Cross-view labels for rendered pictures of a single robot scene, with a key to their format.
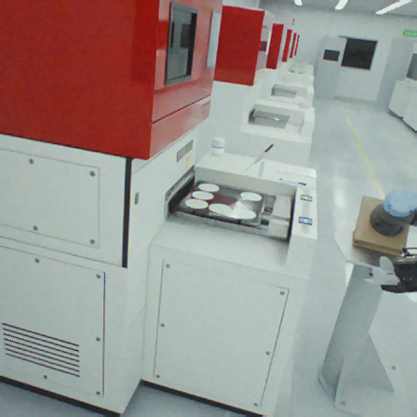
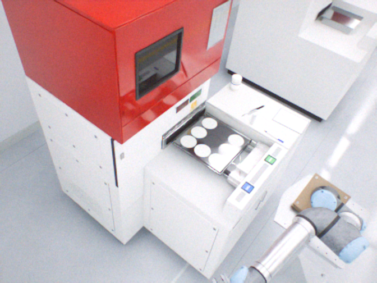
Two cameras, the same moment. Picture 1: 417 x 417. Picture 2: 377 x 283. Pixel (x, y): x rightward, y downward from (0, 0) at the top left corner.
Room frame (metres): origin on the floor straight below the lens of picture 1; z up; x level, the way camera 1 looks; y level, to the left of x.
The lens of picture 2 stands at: (0.37, -0.43, 2.40)
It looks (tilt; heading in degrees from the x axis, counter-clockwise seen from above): 48 degrees down; 21
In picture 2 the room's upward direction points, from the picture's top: 9 degrees clockwise
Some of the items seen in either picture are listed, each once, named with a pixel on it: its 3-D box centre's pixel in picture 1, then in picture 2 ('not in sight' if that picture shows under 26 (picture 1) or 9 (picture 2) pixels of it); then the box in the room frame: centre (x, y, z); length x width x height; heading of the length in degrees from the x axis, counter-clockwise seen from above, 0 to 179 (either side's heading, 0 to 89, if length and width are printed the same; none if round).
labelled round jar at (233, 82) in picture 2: (218, 147); (235, 82); (2.22, -0.02, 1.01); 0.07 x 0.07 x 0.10
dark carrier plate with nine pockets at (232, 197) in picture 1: (224, 200); (212, 141); (1.73, -0.08, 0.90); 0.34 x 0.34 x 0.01; 79
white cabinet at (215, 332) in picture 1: (235, 283); (219, 186); (1.79, -0.20, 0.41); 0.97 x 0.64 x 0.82; 169
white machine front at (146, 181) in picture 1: (168, 179); (166, 125); (1.59, 0.18, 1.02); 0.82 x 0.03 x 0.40; 169
